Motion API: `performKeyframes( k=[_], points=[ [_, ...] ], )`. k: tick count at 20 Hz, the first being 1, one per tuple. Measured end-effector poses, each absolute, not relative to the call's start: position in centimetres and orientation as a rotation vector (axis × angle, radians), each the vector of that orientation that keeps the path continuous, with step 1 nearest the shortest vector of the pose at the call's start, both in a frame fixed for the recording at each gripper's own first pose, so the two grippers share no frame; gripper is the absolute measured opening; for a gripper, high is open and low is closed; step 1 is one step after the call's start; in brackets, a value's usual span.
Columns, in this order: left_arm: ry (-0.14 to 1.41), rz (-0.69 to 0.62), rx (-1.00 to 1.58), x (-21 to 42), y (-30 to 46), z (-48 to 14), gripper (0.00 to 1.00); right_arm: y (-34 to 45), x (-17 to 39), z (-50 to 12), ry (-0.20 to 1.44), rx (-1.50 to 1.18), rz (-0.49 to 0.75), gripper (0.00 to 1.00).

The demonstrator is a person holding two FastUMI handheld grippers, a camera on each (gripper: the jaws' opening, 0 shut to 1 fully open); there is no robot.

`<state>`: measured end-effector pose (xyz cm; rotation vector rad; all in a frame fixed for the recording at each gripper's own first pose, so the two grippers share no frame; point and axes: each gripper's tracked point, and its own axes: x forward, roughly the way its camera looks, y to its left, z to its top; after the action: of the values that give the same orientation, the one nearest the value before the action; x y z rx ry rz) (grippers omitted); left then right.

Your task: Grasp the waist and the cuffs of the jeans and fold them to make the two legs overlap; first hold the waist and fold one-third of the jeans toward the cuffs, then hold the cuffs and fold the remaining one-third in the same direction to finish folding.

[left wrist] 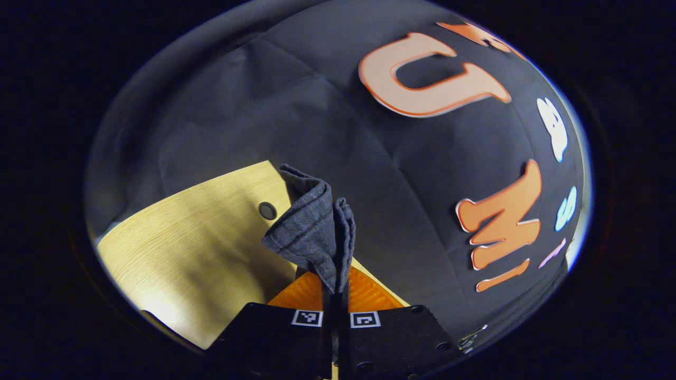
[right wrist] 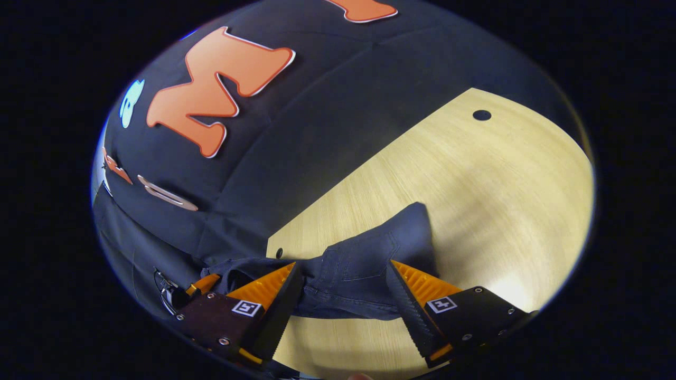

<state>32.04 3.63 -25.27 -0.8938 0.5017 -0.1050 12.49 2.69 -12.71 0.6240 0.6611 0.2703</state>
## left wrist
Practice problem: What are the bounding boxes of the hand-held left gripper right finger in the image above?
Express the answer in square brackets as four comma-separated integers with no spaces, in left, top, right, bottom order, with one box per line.
[337,264,461,379]

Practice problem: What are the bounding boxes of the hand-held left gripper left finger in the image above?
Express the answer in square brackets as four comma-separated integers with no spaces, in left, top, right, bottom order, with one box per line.
[209,267,335,380]

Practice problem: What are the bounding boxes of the dark blue jeans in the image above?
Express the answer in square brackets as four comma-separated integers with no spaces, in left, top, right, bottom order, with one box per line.
[261,164,358,295]

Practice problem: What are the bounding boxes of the shiny metal clamp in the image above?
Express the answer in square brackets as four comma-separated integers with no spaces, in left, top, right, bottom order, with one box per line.
[457,324,489,354]

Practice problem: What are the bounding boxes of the black backdrop cloth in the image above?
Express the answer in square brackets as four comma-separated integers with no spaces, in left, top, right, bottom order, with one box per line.
[83,0,593,350]

